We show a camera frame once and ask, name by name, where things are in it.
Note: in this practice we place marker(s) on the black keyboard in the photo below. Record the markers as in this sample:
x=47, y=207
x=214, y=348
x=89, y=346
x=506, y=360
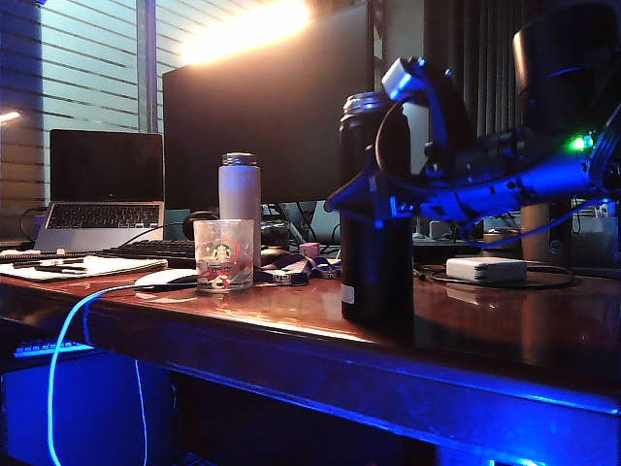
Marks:
x=150, y=250

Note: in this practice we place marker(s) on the black thermos bottle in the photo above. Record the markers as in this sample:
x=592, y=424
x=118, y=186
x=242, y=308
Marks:
x=376, y=272

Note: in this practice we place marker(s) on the Starbucks glass cup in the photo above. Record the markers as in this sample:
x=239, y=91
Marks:
x=223, y=257

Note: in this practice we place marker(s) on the white paper notebook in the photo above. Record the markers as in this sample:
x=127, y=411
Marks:
x=116, y=267

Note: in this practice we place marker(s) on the white computer mouse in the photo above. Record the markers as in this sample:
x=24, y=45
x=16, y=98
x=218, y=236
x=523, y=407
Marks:
x=165, y=279

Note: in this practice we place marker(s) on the black power strip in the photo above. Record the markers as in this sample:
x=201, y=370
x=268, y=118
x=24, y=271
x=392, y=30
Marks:
x=436, y=250

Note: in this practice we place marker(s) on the brown thermos bottle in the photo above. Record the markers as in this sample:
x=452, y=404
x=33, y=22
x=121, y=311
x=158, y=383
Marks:
x=536, y=233

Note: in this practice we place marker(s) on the black pen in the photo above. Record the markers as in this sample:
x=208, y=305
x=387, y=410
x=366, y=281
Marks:
x=48, y=263
x=63, y=269

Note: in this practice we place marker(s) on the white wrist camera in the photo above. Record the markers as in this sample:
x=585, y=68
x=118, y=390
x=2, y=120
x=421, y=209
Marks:
x=400, y=80

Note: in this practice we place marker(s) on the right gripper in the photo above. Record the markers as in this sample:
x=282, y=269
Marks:
x=427, y=199

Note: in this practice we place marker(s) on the white thermos bottle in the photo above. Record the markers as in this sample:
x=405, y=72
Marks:
x=240, y=194

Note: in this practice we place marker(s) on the upright silver laptop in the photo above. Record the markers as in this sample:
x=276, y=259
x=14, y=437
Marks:
x=417, y=141

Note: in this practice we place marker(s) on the open silver laptop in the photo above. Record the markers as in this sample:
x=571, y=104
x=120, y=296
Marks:
x=107, y=170

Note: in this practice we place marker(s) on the brown thermos lid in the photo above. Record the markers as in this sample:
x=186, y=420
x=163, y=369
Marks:
x=502, y=240

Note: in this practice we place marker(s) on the black computer monitor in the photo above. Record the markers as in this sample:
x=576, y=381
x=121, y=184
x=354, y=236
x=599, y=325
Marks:
x=252, y=136

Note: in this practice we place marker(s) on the white power adapter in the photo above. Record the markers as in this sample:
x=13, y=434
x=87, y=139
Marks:
x=485, y=269

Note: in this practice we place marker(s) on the dark curtain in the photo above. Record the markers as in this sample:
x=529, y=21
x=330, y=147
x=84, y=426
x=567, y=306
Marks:
x=485, y=73

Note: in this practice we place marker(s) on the small pink cube box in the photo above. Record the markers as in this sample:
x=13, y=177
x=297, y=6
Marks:
x=309, y=250

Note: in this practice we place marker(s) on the desk drawer cabinet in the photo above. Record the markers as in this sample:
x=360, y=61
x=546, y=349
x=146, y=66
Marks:
x=97, y=412

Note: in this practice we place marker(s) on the slim keyboard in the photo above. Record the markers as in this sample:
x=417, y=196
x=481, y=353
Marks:
x=48, y=347

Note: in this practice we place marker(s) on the clear plastic storage box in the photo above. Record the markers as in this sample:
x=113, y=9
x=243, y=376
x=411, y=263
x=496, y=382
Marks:
x=597, y=242

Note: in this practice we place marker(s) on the black headphones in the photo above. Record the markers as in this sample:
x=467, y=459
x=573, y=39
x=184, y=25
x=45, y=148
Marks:
x=201, y=221

